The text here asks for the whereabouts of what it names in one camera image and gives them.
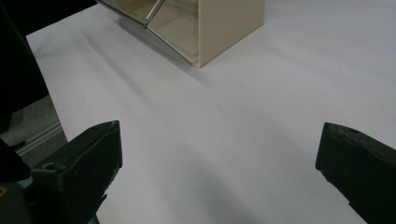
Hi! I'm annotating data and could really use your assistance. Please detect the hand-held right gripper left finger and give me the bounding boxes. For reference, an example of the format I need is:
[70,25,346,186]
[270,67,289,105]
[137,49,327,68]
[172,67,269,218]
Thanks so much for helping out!
[30,119,123,224]

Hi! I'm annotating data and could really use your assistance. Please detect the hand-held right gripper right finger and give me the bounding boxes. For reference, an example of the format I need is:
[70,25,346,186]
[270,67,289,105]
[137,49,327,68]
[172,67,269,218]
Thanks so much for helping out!
[315,121,396,224]

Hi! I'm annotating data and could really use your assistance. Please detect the beige box with clear lid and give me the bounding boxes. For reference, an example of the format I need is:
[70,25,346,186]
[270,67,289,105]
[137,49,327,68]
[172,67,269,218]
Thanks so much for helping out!
[95,0,266,68]

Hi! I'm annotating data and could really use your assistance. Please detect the aluminium frame rail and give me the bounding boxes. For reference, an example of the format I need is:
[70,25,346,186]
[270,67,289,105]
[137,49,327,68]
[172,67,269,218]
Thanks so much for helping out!
[14,121,64,156]

